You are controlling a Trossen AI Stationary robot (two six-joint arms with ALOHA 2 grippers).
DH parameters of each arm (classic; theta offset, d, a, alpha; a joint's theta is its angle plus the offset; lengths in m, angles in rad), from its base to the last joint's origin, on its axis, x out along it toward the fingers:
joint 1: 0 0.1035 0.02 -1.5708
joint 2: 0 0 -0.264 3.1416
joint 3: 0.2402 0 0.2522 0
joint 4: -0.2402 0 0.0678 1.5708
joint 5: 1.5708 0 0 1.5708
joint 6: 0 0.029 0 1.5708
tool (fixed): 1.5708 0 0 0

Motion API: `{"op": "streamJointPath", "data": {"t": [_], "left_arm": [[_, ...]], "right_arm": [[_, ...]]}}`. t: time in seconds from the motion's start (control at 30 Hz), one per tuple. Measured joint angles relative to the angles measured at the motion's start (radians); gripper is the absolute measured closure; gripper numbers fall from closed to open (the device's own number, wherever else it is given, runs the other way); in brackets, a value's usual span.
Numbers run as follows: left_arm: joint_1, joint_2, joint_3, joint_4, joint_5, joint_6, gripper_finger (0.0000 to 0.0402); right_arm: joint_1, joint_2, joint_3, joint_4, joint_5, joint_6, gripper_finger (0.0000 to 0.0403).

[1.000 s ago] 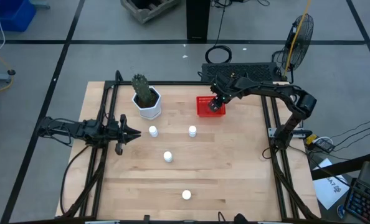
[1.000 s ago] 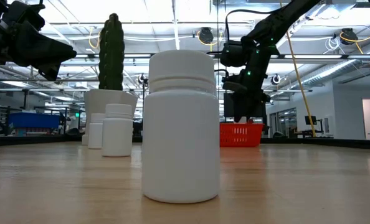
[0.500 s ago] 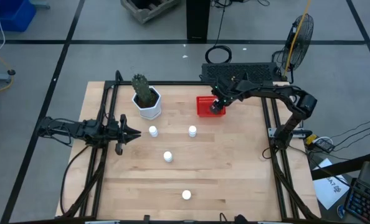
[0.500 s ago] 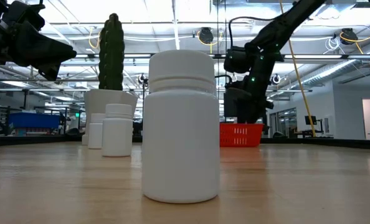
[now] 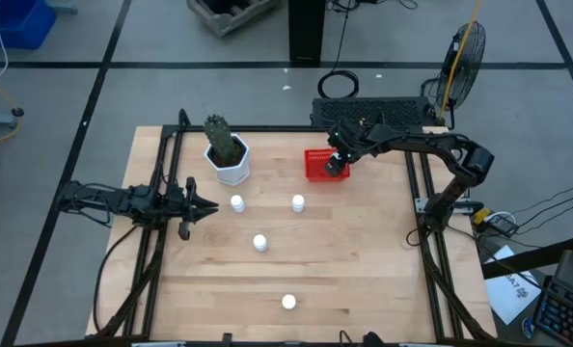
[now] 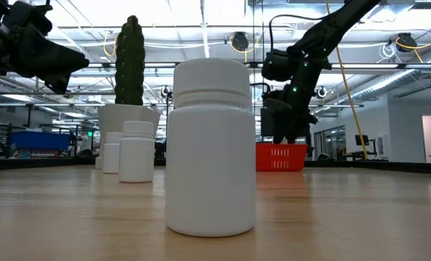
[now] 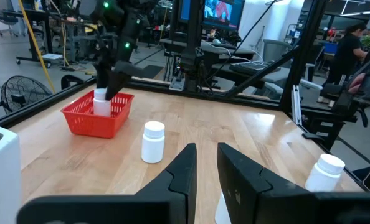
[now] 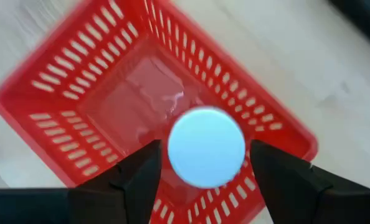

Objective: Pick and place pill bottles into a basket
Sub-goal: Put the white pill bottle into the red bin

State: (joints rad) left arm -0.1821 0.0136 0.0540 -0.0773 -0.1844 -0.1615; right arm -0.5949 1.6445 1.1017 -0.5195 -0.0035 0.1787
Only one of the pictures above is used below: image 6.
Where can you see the yellow slanted pole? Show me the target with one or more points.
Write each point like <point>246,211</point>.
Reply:
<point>346,79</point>

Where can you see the white faceted plant pot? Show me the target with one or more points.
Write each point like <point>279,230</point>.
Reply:
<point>114,116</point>

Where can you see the small black desk monitor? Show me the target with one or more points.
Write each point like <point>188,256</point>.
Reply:
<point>361,139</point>

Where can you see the medium white pill bottle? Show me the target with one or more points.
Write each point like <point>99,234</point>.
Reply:
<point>136,156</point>

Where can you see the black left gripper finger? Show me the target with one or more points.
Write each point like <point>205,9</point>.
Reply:
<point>57,81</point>
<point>48,54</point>

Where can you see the large black monitor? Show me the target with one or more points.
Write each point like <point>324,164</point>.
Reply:
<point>267,123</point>

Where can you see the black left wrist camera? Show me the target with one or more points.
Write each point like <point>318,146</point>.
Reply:
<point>30,12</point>

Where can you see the large white pill bottle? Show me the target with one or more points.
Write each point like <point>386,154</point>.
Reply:
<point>210,163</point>

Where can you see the blue storage bin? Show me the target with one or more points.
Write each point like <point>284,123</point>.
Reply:
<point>39,140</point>

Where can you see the small white pill bottle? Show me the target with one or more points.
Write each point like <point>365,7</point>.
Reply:
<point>111,156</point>

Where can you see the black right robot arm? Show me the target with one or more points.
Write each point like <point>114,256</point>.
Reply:
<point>320,32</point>

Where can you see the tall green cactus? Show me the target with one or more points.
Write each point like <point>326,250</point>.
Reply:
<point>130,61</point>

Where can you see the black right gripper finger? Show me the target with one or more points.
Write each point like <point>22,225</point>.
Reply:
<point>300,132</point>
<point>282,132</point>

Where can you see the red plastic basket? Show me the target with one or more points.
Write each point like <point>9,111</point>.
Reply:
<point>281,157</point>

